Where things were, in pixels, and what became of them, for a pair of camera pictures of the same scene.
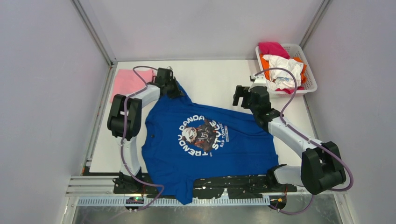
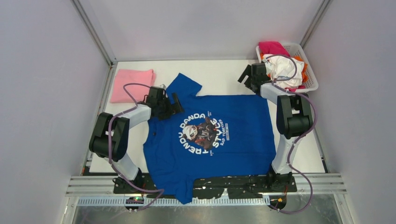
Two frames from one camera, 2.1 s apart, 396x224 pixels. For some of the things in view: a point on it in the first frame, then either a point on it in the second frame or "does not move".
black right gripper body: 250,105 -> 252,80
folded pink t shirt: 126,82 does not move
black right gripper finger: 240,92 -> 247,71
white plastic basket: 293,50 does not move
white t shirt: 280,78 does not move
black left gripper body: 173,91 -> 165,110
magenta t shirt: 276,48 does not move
